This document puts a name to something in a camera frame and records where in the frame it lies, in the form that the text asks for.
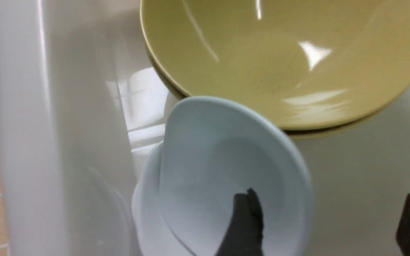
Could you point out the yellow noodle bowl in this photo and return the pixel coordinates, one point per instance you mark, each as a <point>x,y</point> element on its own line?
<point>319,132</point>
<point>358,51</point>

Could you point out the yellow noodle bowl in tub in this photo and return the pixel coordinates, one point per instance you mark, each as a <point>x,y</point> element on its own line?
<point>319,132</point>

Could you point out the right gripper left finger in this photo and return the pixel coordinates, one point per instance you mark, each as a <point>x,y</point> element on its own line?
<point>244,236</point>

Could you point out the large white plastic tub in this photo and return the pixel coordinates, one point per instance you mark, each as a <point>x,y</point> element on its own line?
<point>81,107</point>

